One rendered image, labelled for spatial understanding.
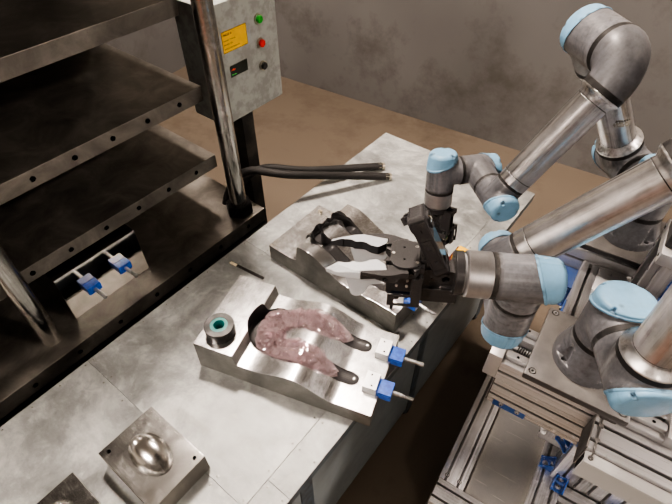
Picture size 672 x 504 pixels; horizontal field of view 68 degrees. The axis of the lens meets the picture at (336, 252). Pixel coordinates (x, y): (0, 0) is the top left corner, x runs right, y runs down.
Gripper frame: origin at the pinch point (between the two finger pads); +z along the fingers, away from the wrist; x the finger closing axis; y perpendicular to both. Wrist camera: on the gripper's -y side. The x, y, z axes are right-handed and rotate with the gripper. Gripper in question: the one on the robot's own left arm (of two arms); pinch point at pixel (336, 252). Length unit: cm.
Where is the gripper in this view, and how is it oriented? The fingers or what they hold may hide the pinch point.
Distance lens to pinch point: 78.6
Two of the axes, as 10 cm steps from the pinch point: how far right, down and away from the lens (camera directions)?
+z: -9.9, -0.8, 0.8
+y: -0.2, 7.9, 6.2
